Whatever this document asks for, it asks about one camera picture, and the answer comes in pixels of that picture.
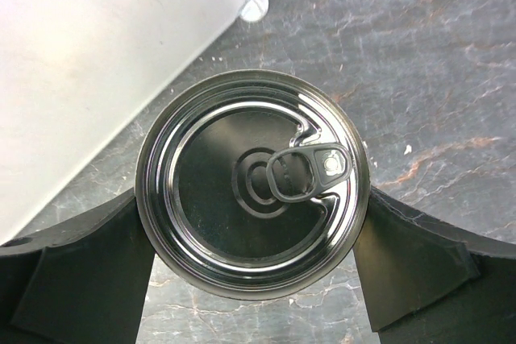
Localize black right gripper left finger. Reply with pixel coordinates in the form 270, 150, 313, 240
1, 190, 155, 343

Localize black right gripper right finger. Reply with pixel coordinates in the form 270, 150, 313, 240
353, 188, 515, 343

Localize white cube cabinet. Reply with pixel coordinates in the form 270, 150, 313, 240
1, 0, 247, 242

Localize tall blue label can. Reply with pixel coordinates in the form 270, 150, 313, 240
135, 70, 370, 300

